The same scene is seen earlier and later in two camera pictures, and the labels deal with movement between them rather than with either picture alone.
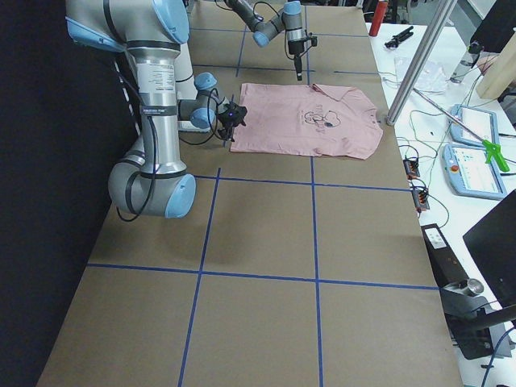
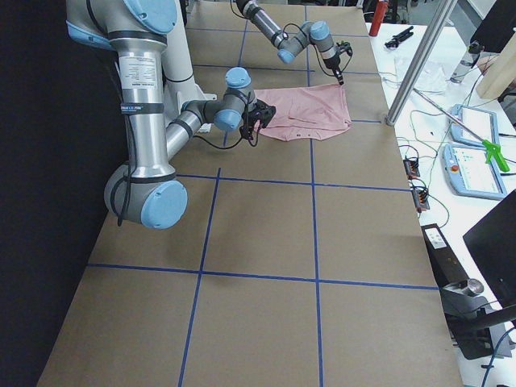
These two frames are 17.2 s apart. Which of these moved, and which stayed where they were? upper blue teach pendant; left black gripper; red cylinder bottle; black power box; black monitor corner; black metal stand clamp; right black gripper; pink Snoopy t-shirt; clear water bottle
Moved: left black gripper; pink Snoopy t-shirt; right black gripper
Stayed: black power box; clear water bottle; red cylinder bottle; upper blue teach pendant; black metal stand clamp; black monitor corner
